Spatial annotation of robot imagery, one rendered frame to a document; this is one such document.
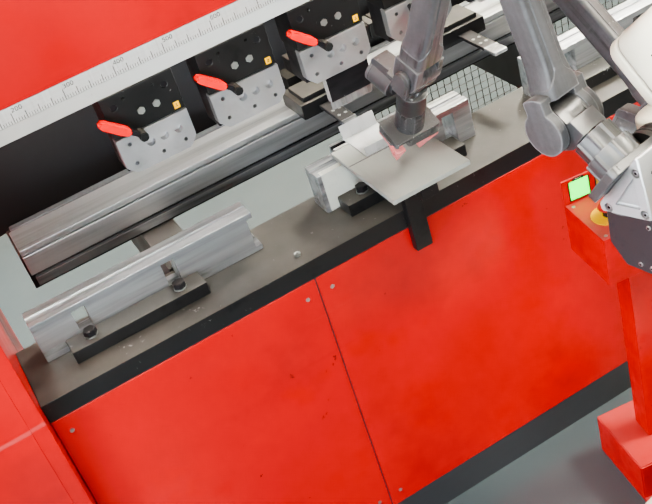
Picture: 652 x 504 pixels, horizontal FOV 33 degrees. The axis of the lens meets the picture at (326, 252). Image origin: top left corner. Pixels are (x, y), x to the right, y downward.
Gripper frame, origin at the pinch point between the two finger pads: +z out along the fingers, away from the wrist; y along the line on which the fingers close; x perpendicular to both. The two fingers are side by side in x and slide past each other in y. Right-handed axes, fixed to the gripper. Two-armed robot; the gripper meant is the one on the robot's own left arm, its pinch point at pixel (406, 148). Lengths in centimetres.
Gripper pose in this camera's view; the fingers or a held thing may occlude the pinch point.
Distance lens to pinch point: 218.9
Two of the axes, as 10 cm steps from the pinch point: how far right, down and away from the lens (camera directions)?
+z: 0.1, 4.7, 8.8
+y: -8.5, 4.8, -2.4
